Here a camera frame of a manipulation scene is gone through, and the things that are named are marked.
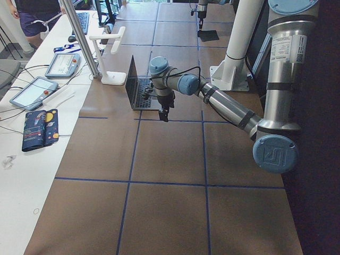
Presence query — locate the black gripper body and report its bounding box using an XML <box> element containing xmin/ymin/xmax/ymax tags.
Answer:
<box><xmin>191</xmin><ymin>6</ymin><xmax>207</xmax><ymax>23</ymax></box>
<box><xmin>157</xmin><ymin>91</ymin><xmax>175</xmax><ymax>113</ymax></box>

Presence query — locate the black mouse pad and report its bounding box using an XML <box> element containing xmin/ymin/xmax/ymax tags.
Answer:
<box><xmin>198</xmin><ymin>30</ymin><xmax>219</xmax><ymax>42</ymax></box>

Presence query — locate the grey laptop computer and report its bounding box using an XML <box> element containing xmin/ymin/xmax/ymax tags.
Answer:
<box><xmin>125</xmin><ymin>56</ymin><xmax>161</xmax><ymax>111</ymax></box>

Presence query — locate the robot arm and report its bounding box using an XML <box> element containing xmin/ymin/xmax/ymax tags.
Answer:
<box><xmin>190</xmin><ymin>0</ymin><xmax>230</xmax><ymax>23</ymax></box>
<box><xmin>149</xmin><ymin>1</ymin><xmax>319</xmax><ymax>174</ymax></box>

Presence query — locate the white desk lamp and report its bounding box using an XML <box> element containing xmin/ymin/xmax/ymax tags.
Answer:
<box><xmin>88</xmin><ymin>26</ymin><xmax>127</xmax><ymax>86</ymax></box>

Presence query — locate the black computer mouse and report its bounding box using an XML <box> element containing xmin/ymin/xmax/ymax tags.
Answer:
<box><xmin>67</xmin><ymin>35</ymin><xmax>77</xmax><ymax>43</ymax></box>

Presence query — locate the far teach pendant tablet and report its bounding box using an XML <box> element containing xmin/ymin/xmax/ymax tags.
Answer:
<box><xmin>45</xmin><ymin>53</ymin><xmax>80</xmax><ymax>79</ymax></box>

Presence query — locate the teach pendant tablet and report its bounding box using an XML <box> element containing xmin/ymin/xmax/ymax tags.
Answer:
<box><xmin>10</xmin><ymin>76</ymin><xmax>58</xmax><ymax>111</ymax></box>
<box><xmin>45</xmin><ymin>53</ymin><xmax>80</xmax><ymax>79</ymax></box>

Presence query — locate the black computer keyboard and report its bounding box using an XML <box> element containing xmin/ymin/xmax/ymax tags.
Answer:
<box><xmin>76</xmin><ymin>12</ymin><xmax>90</xmax><ymax>35</ymax></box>

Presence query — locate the space pattern pencil case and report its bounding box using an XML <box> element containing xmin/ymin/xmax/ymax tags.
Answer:
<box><xmin>22</xmin><ymin>109</ymin><xmax>59</xmax><ymax>152</ymax></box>

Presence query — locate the near teach pendant tablet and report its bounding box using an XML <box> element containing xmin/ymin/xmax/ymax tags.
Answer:
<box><xmin>10</xmin><ymin>76</ymin><xmax>58</xmax><ymax>111</ymax></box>

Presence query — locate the person in dark shorts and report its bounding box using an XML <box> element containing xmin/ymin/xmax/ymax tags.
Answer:
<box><xmin>6</xmin><ymin>0</ymin><xmax>65</xmax><ymax>48</ymax></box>

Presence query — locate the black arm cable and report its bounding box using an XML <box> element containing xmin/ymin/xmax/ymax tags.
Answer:
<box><xmin>143</xmin><ymin>66</ymin><xmax>202</xmax><ymax>100</ymax></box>

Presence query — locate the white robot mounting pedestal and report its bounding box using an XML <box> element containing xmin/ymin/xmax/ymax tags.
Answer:
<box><xmin>210</xmin><ymin>0</ymin><xmax>264</xmax><ymax>91</ymax></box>

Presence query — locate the aluminium frame post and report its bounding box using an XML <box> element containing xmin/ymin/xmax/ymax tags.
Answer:
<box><xmin>60</xmin><ymin>0</ymin><xmax>99</xmax><ymax>78</ymax></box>

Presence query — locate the blue lanyard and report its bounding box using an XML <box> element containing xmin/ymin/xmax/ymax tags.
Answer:
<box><xmin>53</xmin><ymin>44</ymin><xmax>81</xmax><ymax>53</ymax></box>

